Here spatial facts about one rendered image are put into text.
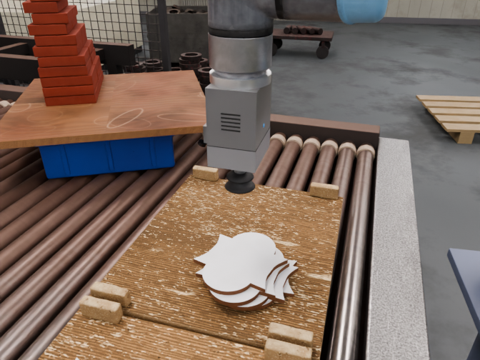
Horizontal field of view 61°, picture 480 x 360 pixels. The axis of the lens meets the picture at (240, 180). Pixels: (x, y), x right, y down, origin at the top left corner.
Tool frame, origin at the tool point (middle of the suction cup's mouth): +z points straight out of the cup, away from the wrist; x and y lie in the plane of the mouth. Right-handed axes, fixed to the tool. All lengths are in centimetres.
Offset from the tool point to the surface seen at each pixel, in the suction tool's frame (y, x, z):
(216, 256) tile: 0.6, -3.7, 13.3
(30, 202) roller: -12, -51, 19
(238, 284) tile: 5.5, 1.5, 13.2
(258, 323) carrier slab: 8.7, 5.3, 16.6
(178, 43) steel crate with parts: -446, -209, 76
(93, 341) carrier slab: 17.8, -15.2, 16.7
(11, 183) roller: -17, -61, 19
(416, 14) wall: -951, 120, 92
